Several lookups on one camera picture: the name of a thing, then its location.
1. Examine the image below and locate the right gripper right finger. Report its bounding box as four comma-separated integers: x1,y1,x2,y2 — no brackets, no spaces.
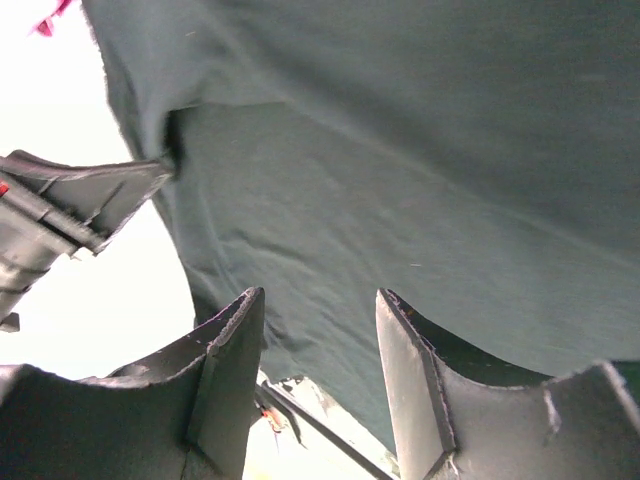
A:
376,289,639,479

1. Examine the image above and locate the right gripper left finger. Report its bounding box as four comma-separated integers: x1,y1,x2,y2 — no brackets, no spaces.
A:
1,288,264,479

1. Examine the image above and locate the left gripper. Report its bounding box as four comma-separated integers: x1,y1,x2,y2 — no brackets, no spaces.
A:
1,150,172,333

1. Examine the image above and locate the black t shirt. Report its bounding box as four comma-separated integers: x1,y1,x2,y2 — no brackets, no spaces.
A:
84,1,639,447

